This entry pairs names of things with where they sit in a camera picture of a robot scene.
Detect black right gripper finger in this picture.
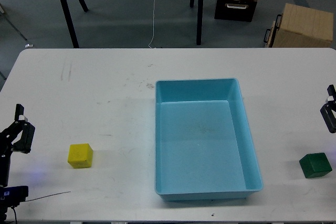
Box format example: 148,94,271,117
320,84,335,133

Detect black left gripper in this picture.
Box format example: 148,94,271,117
1,104,35,186

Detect green block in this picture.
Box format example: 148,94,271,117
299,153,332,178

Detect yellow block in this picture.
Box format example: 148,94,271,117
68,143,93,168

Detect light blue plastic bin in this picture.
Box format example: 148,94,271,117
155,78,264,201

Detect grey metal chair leg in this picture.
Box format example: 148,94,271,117
0,6,27,41

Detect black left trestle legs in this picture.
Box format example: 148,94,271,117
52,0,89,49

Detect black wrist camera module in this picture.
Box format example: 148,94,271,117
1,186,29,207

